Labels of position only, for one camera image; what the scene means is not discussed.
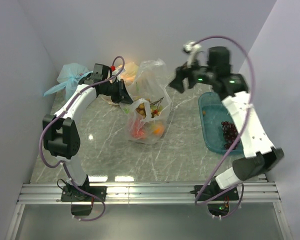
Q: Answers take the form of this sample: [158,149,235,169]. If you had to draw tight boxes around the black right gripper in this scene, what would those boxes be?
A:
[169,53,217,94]

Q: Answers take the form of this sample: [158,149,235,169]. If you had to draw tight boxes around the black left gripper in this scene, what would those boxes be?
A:
[101,79,134,105]

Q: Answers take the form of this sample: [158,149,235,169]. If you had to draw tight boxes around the clear lemon-print plastic bag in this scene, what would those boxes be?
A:
[119,59,172,145]

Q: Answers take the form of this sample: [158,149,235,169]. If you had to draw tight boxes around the fake longan bunch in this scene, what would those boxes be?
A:
[135,97,164,119]

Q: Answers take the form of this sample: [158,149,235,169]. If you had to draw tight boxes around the red fake pepper bunch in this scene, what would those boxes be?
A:
[130,120,147,139]

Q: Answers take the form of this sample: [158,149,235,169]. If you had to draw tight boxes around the orange green fake mango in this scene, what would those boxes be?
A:
[152,124,165,136]

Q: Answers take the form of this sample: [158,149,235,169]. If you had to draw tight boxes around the dark red fake grapes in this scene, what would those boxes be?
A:
[221,121,238,149]

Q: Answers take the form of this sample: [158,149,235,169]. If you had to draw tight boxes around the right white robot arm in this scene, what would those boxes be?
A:
[169,42,284,203]

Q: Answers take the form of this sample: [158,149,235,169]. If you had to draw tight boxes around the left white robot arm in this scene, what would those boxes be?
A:
[39,63,133,202]

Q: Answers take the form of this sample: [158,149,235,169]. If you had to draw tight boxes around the orange tied plastic bag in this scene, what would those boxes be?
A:
[117,62,139,86]

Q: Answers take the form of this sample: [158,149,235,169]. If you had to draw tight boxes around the blue tied plastic bag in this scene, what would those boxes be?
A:
[43,63,92,101]

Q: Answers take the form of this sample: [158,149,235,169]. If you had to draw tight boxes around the teal plastic tray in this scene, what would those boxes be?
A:
[198,92,234,155]

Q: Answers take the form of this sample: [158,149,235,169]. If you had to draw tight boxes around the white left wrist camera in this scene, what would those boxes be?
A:
[112,64,126,80]

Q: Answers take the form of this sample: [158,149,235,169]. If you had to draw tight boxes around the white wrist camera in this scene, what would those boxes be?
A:
[112,64,126,80]
[182,41,202,68]

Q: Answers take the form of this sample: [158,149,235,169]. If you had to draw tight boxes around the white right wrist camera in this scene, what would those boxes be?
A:
[182,41,202,68]

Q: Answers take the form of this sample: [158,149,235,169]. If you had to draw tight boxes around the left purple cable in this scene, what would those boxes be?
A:
[38,55,126,222]

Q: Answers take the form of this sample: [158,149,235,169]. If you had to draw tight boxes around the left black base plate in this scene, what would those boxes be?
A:
[60,185,107,202]

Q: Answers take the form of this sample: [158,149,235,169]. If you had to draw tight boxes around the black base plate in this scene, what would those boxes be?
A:
[198,184,240,202]
[60,185,107,202]

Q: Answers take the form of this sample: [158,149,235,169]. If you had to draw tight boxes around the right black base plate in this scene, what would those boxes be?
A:
[198,184,240,202]

